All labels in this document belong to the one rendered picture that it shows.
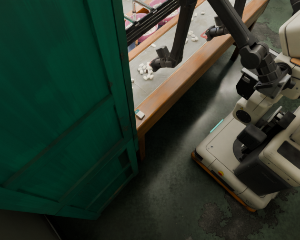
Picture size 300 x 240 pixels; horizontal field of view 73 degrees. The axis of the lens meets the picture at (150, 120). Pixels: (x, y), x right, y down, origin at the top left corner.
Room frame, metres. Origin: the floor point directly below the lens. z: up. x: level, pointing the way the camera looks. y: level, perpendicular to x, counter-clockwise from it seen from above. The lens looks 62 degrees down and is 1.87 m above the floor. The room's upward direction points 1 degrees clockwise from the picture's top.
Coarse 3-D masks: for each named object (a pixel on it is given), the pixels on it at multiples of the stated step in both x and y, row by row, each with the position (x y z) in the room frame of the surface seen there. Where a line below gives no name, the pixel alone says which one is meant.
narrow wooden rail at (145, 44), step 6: (198, 0) 1.76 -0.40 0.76; (204, 0) 1.79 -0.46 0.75; (198, 6) 1.72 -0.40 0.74; (174, 18) 1.52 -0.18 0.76; (168, 24) 1.45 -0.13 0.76; (174, 24) 1.46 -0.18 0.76; (162, 30) 1.37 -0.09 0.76; (168, 30) 1.40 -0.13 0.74; (150, 36) 1.30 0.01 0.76; (156, 36) 1.30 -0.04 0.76; (144, 42) 1.23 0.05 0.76; (150, 42) 1.24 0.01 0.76; (138, 48) 1.17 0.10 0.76; (144, 48) 1.18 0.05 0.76; (132, 54) 1.11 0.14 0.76; (138, 54) 1.13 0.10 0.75
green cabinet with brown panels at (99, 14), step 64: (0, 0) 0.29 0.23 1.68; (64, 0) 0.37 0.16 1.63; (0, 64) 0.25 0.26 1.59; (64, 64) 0.33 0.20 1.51; (128, 64) 0.45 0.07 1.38; (0, 128) 0.18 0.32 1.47; (64, 128) 0.26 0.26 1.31; (128, 128) 0.42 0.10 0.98; (0, 192) 0.07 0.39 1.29; (64, 192) 0.13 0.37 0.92
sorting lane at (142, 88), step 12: (192, 24) 1.48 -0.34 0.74; (204, 24) 1.49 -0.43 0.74; (168, 36) 1.34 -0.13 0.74; (156, 48) 1.20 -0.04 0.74; (168, 48) 1.21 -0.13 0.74; (192, 48) 1.21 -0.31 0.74; (132, 60) 1.07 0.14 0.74; (144, 60) 1.08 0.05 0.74; (132, 72) 0.96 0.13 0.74; (144, 72) 0.96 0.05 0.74; (156, 72) 0.97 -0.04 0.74; (168, 72) 0.97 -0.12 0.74; (132, 84) 0.86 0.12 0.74; (144, 84) 0.86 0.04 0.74; (156, 84) 0.86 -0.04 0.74; (144, 96) 0.76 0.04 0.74
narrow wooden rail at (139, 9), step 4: (148, 0) 1.75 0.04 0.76; (152, 0) 1.75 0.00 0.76; (148, 4) 1.70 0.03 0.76; (136, 8) 1.64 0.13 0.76; (140, 8) 1.64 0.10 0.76; (144, 8) 1.67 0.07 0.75; (128, 12) 1.58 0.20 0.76; (136, 12) 1.59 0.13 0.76; (140, 12) 1.63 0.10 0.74; (144, 12) 1.67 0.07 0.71; (148, 12) 1.70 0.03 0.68; (140, 16) 1.63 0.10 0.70
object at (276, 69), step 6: (270, 66) 0.58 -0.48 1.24; (276, 66) 0.60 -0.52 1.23; (258, 72) 0.59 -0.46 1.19; (264, 72) 0.57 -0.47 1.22; (270, 72) 0.56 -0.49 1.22; (276, 72) 0.56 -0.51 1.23; (282, 72) 0.58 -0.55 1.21; (264, 78) 0.55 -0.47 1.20; (270, 78) 0.55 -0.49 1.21; (276, 78) 0.54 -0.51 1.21; (258, 84) 0.55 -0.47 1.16; (264, 84) 0.53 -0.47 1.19; (270, 84) 0.52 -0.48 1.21; (276, 84) 0.52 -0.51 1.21
